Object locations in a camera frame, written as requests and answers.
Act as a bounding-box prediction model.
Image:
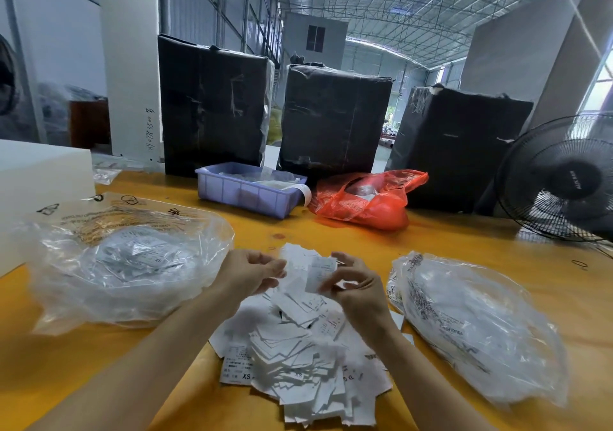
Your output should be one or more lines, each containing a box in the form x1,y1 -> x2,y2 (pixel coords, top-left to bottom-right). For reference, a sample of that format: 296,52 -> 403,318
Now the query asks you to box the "person's left hand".
209,248 -> 289,308

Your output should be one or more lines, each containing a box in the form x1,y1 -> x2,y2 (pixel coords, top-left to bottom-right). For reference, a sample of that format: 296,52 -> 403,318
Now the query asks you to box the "person's right hand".
317,251 -> 396,347

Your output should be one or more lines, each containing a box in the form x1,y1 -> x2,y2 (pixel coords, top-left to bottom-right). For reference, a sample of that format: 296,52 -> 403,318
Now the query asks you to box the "white paper label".
303,255 -> 338,295

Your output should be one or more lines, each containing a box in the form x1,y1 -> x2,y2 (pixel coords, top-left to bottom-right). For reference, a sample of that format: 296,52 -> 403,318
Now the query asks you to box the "pile of white labels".
209,242 -> 415,428

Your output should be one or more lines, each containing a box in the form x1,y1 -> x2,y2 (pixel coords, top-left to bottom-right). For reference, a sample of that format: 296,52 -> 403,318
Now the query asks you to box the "large clear bag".
14,194 -> 236,336

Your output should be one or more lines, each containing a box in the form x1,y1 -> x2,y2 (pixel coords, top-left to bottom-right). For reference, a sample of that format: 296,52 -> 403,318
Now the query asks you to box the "clear plastic bag black print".
386,250 -> 571,410

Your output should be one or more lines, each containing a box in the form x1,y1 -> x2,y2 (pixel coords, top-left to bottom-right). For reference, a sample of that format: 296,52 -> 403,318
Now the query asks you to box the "person's right forearm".
366,330 -> 499,431

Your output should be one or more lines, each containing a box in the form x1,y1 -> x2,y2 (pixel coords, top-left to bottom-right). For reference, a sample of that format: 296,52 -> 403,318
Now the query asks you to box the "person's left forearm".
29,292 -> 236,431

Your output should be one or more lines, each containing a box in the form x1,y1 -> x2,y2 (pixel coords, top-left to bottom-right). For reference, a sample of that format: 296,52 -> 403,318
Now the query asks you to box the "red plastic bag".
308,169 -> 430,232

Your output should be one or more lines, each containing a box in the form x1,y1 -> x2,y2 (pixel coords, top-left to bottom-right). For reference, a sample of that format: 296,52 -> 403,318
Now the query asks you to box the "blue plastic bin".
195,162 -> 312,220

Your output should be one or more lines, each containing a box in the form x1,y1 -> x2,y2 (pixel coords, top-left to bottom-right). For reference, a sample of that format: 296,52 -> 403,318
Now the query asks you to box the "large black wrapped bale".
387,85 -> 534,215
157,34 -> 277,180
278,64 -> 395,186

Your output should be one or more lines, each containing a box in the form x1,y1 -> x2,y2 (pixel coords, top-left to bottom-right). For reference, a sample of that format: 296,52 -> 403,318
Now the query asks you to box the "brown wooden cabinet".
69,100 -> 112,151

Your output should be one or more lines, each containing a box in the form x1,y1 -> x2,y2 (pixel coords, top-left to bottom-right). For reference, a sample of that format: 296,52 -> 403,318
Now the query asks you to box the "white foam box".
0,139 -> 97,278

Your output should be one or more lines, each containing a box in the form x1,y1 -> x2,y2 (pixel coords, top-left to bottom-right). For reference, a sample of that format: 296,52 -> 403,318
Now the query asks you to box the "black table fan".
496,112 -> 613,247

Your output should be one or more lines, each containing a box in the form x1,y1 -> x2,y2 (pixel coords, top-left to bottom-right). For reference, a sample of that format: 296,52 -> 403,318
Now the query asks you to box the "white pillar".
96,0 -> 164,166

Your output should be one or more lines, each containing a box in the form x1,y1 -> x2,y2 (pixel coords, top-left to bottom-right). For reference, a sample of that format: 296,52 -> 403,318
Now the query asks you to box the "grey cabin with window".
282,12 -> 350,71

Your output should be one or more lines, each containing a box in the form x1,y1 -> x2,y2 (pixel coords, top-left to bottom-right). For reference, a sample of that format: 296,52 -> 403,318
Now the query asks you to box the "black standing fan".
0,33 -> 19,117

